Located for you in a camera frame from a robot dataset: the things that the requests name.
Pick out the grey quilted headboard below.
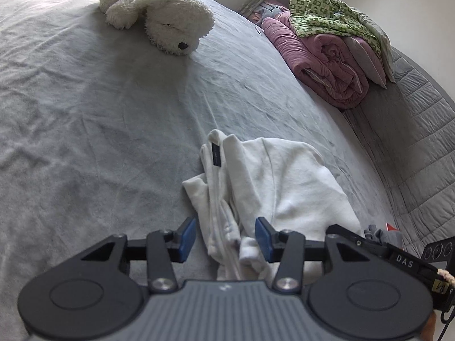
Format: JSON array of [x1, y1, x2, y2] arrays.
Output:
[[343, 48, 455, 256]]

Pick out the white plush dog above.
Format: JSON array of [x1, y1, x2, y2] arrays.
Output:
[[99, 0, 216, 56]]

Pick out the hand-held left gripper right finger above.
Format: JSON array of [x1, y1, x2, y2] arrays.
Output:
[[255, 216, 378, 294]]

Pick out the white garment with dark label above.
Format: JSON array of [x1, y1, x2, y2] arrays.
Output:
[[182, 129, 364, 281]]

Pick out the bed with grey sheet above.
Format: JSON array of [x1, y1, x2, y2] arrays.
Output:
[[0, 0, 455, 341]]

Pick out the pale grey pillow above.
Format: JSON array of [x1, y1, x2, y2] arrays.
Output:
[[325, 0, 397, 83]]

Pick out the pile of mixed clothes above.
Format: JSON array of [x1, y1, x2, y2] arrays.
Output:
[[249, 0, 290, 27]]

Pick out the pink and grey pillow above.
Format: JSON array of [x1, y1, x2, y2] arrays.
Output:
[[343, 36, 388, 89]]

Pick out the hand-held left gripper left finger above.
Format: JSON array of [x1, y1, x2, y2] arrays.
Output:
[[81, 216, 197, 294]]

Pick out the green patterned blanket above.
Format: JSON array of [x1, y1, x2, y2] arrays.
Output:
[[288, 0, 382, 52]]

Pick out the grey garment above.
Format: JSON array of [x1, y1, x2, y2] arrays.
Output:
[[363, 224, 404, 244]]

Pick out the folded pink quilt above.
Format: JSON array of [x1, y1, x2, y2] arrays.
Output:
[[261, 11, 370, 110]]

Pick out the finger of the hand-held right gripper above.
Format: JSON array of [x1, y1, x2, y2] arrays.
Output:
[[326, 223, 364, 246]]

